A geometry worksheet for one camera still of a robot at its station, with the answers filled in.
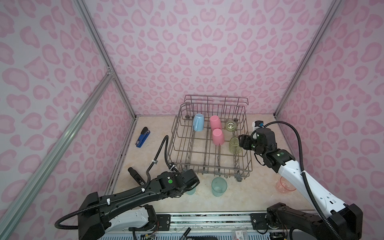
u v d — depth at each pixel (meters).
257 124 0.68
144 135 1.07
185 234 0.70
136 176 0.86
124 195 0.45
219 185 0.82
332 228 0.36
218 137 0.93
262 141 0.59
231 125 0.96
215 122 0.97
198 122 0.98
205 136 1.05
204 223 0.75
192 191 0.83
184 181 0.57
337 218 0.39
